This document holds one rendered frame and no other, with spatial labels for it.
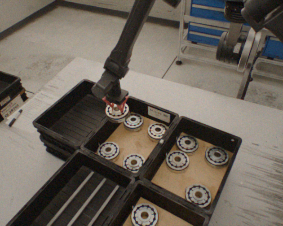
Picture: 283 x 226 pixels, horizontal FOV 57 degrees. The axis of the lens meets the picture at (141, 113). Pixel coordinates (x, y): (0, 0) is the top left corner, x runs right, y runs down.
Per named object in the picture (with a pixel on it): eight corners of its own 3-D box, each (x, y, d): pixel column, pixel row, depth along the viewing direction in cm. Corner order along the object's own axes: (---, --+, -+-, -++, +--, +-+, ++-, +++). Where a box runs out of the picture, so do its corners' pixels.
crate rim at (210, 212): (180, 118, 126) (180, 114, 125) (242, 141, 115) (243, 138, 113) (137, 181, 102) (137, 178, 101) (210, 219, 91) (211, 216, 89)
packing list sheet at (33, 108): (39, 89, 177) (39, 89, 177) (66, 98, 170) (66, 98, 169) (2, 122, 156) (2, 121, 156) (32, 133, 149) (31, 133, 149)
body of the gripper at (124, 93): (121, 104, 104) (118, 90, 98) (100, 96, 107) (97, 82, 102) (129, 94, 107) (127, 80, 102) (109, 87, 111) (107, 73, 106)
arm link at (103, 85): (130, 66, 94) (111, 53, 94) (115, 85, 87) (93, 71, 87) (121, 85, 104) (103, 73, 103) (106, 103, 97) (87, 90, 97)
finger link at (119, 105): (121, 118, 110) (119, 102, 103) (108, 112, 112) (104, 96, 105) (130, 107, 113) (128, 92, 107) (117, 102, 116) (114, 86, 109)
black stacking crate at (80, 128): (87, 93, 156) (84, 79, 148) (129, 110, 144) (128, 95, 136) (38, 138, 132) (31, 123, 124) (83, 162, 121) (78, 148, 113)
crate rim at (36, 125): (85, 81, 149) (84, 77, 147) (128, 97, 138) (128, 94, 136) (32, 126, 125) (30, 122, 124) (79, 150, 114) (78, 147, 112)
